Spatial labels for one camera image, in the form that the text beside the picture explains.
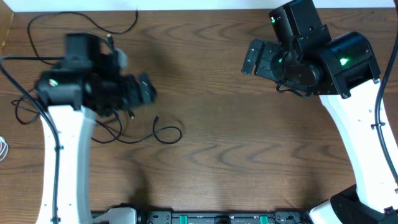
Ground white cable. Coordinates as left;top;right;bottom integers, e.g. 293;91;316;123
0;136;10;162

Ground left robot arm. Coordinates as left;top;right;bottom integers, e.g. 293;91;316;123
35;33;156;223

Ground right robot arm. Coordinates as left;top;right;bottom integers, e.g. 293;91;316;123
242;0;397;223

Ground wooden side panel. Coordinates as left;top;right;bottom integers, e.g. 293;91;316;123
0;0;14;54

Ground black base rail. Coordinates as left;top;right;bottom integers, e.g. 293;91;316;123
108;203;311;224

